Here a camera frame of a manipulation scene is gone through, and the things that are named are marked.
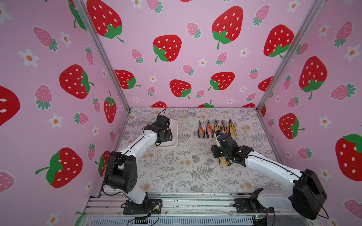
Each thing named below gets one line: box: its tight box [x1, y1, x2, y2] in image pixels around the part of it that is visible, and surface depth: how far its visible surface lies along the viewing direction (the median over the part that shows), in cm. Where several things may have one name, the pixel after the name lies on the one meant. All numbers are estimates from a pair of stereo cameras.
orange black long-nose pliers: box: [220, 119, 229, 135], surface depth 109 cm
